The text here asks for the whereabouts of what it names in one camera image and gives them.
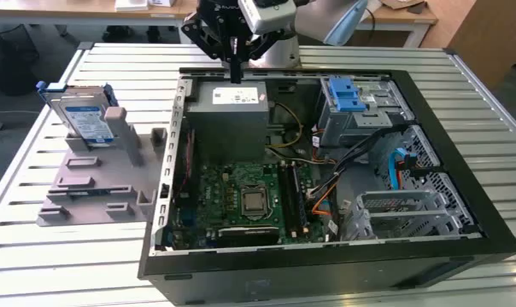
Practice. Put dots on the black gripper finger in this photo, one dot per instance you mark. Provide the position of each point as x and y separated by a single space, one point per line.
266 43
194 32

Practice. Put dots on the black waste bin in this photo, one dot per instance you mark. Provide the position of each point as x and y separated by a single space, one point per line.
9 70

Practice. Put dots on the metal optical drive cage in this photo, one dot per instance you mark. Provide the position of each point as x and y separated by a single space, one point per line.
359 128

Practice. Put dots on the large white box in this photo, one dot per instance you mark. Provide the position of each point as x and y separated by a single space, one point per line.
131 5

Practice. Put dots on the silver CPU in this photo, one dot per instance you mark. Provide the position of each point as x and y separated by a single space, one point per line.
253 203

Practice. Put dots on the green motherboard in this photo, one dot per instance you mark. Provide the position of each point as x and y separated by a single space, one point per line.
216 179

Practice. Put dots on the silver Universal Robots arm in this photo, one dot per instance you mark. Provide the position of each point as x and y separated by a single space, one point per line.
283 54

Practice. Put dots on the grey power supply unit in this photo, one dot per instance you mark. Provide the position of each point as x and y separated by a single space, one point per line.
227 128

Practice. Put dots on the hard disk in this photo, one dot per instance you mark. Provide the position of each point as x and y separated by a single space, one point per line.
87 124

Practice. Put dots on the wooden desk white frame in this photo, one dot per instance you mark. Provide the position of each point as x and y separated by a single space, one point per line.
394 16
69 12

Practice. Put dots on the small white box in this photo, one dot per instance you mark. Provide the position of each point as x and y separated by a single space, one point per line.
162 2

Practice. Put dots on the black PC case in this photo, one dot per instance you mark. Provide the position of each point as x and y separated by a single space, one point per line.
283 275

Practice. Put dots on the wooden cabinet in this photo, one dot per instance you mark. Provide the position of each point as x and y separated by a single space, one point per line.
488 38

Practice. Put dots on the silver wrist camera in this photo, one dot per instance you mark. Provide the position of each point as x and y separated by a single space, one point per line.
270 16

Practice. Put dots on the RAM stick with blue label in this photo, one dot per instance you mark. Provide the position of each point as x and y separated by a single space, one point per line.
91 192

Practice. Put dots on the installed RAM stick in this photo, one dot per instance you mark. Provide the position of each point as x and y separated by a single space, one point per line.
299 201

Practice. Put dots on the black graphics card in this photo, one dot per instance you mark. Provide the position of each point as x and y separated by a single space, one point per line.
249 236

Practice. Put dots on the metal disk bay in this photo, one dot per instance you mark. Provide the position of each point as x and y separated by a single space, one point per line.
408 213

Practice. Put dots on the grey parts rack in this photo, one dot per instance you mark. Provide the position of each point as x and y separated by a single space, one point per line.
112 179

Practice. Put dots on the blue plastic drive latch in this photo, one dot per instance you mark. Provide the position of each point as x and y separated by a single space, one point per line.
343 96

